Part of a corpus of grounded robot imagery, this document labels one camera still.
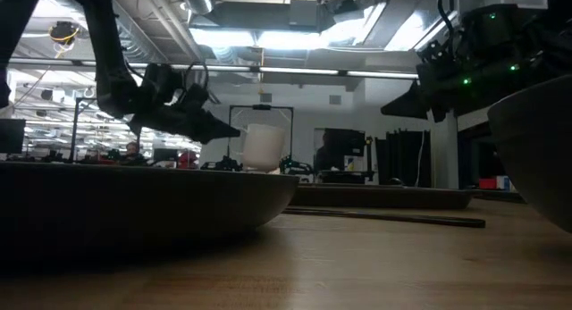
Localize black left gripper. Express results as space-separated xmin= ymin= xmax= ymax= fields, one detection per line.
xmin=129 ymin=63 xmax=241 ymax=145

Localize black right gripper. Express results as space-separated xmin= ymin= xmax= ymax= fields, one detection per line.
xmin=380 ymin=37 xmax=492 ymax=122

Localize white mug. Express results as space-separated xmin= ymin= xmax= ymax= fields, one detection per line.
xmin=240 ymin=122 xmax=287 ymax=173

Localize black round plate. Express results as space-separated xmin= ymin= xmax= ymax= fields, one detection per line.
xmin=0 ymin=161 xmax=300 ymax=262

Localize black bowl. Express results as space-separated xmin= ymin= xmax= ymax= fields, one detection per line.
xmin=486 ymin=74 xmax=572 ymax=234

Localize brown plastic tray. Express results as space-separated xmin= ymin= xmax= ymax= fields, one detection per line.
xmin=289 ymin=183 xmax=475 ymax=212

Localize red chair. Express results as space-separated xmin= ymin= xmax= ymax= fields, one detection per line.
xmin=177 ymin=149 xmax=199 ymax=171

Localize small black monitor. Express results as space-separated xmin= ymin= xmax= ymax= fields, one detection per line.
xmin=153 ymin=147 xmax=180 ymax=163

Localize black curtain panels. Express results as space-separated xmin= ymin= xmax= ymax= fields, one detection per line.
xmin=374 ymin=129 xmax=433 ymax=189

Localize person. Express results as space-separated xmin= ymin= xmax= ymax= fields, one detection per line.
xmin=122 ymin=141 xmax=147 ymax=166
xmin=315 ymin=130 xmax=341 ymax=173

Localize black desk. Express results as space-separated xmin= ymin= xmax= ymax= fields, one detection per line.
xmin=317 ymin=168 xmax=376 ymax=185

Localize long LED light bar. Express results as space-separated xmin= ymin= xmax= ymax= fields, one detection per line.
xmin=8 ymin=57 xmax=421 ymax=81

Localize black metal gantry frame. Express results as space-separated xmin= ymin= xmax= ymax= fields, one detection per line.
xmin=227 ymin=104 xmax=295 ymax=168
xmin=70 ymin=96 xmax=144 ymax=163

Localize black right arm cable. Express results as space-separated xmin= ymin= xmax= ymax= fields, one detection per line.
xmin=436 ymin=0 xmax=457 ymax=47

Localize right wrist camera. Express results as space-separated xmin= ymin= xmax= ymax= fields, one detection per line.
xmin=462 ymin=4 xmax=533 ymax=47

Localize black metal table frame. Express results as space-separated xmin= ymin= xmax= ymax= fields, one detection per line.
xmin=471 ymin=188 xmax=528 ymax=205

